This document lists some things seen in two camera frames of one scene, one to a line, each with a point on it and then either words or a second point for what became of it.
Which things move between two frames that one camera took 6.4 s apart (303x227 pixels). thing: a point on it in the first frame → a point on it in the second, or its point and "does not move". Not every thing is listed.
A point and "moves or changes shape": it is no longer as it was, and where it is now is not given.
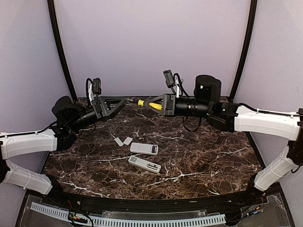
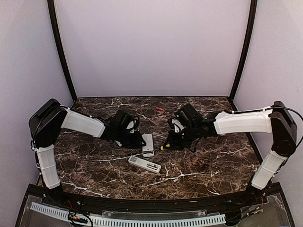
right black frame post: x=251 y=36 does not move
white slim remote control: x=144 y=163 does not move
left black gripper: x=99 y=108 → x=136 y=143
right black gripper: x=170 y=105 → x=173 y=143
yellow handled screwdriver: x=141 y=102 → x=166 y=145
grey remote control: x=143 y=148 moves or changes shape
